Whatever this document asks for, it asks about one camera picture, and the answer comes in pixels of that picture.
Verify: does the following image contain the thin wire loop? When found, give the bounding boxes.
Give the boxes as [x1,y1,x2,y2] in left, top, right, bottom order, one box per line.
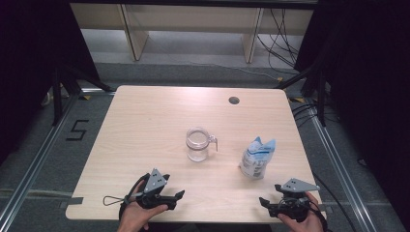
[102,194,131,208]

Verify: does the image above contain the pale wooden desk frame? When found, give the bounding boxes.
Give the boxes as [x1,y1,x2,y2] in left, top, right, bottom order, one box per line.
[70,3,315,64]

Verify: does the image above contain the black floor cable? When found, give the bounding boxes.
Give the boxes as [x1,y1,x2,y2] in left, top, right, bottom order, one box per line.
[311,171,358,232]

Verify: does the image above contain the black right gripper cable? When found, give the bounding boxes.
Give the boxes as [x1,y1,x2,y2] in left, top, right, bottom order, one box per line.
[308,199,330,232]

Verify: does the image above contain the black curtain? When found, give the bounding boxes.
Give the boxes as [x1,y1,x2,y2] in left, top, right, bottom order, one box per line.
[0,0,102,166]
[293,0,410,224]

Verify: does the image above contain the black left wrist strap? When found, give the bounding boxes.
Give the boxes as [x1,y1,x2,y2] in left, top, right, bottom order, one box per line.
[118,173,152,220]

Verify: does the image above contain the clear glass pitcher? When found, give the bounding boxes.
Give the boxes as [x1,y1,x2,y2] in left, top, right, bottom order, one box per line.
[185,127,220,163]

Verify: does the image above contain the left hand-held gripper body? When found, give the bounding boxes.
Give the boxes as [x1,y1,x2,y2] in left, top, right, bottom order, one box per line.
[134,168,178,211]

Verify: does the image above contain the thin grey floor cable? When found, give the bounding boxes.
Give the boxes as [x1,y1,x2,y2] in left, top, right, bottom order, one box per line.
[189,62,282,82]

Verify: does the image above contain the aluminium floor rail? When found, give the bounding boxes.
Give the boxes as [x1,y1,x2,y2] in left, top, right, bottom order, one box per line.
[0,92,82,224]
[307,105,379,232]

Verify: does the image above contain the person's left hand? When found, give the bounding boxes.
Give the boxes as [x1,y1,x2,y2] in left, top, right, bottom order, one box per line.
[117,180,169,232]

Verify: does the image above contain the bundle of black cables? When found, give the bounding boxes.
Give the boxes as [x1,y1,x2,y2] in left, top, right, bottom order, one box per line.
[255,8,302,72]

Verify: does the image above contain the person's right hand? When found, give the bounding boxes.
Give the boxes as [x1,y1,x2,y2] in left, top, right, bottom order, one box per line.
[277,191,325,232]

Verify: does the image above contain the blue and white bag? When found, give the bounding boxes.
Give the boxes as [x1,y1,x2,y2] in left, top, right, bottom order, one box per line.
[238,136,278,181]

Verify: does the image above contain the black floor cables by stand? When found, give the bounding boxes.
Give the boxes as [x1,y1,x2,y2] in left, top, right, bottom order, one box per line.
[290,101,340,129]

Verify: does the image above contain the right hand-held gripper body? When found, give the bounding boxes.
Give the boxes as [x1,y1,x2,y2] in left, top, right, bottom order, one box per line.
[268,178,321,223]

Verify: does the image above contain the black metal stand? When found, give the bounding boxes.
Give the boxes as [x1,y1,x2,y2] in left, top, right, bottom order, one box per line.
[274,60,329,128]
[51,63,116,128]

